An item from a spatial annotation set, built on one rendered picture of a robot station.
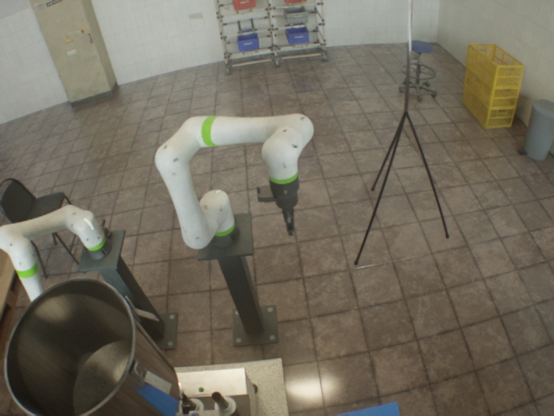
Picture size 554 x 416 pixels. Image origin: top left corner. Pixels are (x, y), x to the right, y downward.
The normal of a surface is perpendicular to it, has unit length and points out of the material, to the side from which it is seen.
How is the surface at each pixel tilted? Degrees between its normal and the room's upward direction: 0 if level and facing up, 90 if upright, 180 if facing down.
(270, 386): 0
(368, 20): 90
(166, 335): 0
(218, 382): 0
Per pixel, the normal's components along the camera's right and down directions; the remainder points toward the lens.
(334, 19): 0.11, 0.71
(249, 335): -0.11, -0.69
